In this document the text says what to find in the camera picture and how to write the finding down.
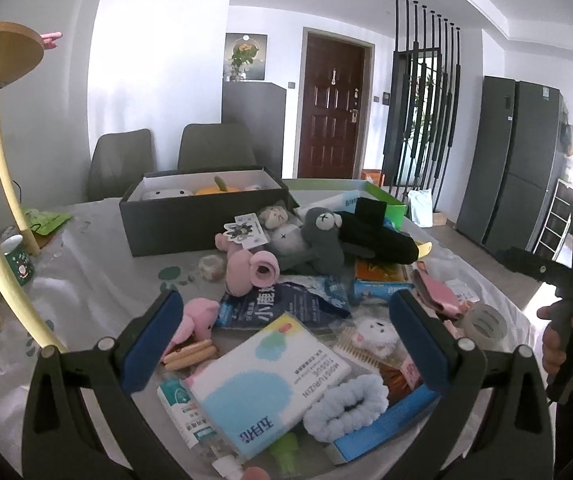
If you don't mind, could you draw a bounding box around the white blue tissue pack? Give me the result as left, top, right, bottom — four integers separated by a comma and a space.
184, 311, 352, 461

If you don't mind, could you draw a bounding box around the printed sticker card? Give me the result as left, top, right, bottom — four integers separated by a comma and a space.
224, 212, 267, 250

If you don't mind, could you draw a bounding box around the clear tape roll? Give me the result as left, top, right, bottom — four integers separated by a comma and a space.
461, 304, 510, 348

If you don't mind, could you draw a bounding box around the clear sanitizer spray bottle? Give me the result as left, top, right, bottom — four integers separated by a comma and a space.
156, 377, 244, 480

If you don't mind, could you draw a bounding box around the green open box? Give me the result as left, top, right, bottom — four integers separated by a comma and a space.
284, 178, 410, 226

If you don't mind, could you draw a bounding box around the dark green mug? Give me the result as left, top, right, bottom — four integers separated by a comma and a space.
0, 234, 34, 287

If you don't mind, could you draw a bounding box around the person's right hand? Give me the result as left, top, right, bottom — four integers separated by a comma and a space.
537, 305, 568, 375

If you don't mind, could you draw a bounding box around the grey dining chair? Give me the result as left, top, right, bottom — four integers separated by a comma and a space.
88, 129, 156, 202
177, 123, 257, 173

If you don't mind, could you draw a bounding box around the white fluffy toy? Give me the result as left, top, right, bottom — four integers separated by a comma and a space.
351, 316, 400, 358

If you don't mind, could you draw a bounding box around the dark grey refrigerator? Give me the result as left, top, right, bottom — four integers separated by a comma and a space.
454, 75, 570, 261

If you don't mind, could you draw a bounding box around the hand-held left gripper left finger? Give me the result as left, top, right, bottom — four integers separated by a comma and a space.
21, 288, 184, 480

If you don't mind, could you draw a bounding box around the wooden stool with yellow legs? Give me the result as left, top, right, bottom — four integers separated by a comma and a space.
0, 21, 70, 356

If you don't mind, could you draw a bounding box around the brown door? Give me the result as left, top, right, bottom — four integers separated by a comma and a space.
297, 27, 375, 179

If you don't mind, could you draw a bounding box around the cloth covered desktop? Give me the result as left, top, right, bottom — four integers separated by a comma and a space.
0, 187, 542, 480

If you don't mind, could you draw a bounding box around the blue orange box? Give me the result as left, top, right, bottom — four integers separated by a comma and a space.
354, 259, 415, 303

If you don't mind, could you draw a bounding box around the black storage box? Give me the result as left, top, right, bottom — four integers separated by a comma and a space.
119, 166, 300, 258

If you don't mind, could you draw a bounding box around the dark grey plush toy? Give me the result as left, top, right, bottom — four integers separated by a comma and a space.
299, 206, 347, 276

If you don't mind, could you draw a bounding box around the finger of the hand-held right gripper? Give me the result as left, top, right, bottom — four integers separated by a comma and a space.
497, 246, 572, 287

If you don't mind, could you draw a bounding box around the pink packaged item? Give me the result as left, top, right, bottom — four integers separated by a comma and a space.
411, 269, 470, 320

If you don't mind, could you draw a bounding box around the grey cabinet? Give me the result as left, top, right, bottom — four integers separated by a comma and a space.
221, 80, 287, 181

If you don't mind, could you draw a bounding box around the green packet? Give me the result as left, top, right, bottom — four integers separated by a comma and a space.
22, 207, 73, 237

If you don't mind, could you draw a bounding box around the green spray bottle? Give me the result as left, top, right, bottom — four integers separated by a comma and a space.
271, 432, 302, 478

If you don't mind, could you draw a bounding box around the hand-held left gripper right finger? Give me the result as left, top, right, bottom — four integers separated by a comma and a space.
389, 288, 555, 480

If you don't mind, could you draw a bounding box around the dark framed wall picture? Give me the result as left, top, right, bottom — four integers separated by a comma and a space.
225, 33, 268, 82

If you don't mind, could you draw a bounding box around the orange pumpkin plush toy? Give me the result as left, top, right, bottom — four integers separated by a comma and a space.
194, 174, 242, 196

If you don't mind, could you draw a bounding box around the dark blue plastic packet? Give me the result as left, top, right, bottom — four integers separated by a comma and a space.
216, 280, 352, 333

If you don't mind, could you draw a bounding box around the white cat plush toy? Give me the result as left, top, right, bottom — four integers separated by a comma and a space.
139, 187, 192, 202

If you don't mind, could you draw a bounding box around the light grey plush toy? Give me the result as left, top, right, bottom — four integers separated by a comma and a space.
259, 202, 312, 273

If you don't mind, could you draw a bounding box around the black rod partition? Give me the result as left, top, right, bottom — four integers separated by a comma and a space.
381, 0, 462, 206

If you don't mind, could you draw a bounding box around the small pink pig plush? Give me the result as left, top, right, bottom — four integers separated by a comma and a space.
164, 297, 221, 356

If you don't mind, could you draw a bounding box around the wooden comb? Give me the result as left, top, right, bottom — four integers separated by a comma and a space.
334, 335, 382, 371

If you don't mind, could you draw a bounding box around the white step ladder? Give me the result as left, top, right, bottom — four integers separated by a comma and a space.
537, 180, 572, 261

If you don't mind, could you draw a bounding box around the light blue bag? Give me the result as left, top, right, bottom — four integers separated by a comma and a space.
407, 190, 435, 226

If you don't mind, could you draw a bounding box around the biscuit shaped toy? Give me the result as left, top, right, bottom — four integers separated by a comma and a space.
160, 339, 218, 372

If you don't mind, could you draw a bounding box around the red orange packet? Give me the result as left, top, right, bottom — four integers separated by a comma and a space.
381, 360, 420, 391

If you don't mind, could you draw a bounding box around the blue cardboard box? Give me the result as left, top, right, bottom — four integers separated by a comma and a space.
327, 387, 442, 465

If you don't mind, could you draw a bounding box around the green plant in vase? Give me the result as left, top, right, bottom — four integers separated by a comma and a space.
227, 42, 260, 82

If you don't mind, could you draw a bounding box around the light blue fluffy scrunchie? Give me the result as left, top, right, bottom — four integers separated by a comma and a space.
303, 374, 390, 443

